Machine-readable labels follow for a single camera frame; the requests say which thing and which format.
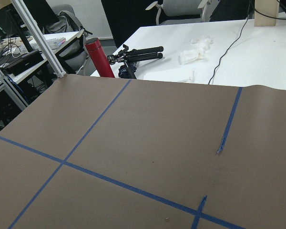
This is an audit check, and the red cylinder bottle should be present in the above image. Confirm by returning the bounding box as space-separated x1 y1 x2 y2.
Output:
85 38 115 78

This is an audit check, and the black case on desk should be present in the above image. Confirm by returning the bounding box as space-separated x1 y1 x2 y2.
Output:
3 50 43 75

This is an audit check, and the white crumpled cloth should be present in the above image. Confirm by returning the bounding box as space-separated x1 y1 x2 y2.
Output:
178 36 213 65

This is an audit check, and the white office chair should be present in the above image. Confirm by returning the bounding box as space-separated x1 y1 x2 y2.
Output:
145 0 212 26

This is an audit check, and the black cable on table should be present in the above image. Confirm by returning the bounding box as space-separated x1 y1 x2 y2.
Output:
207 0 252 85

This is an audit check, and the wooden teleoperation stand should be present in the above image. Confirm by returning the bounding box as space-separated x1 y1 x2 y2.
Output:
254 0 279 27

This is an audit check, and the grey backpack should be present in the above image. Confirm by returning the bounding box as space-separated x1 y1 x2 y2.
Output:
42 10 93 36

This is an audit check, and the black mini tripod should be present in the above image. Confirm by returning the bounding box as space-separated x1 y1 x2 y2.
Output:
107 44 164 79

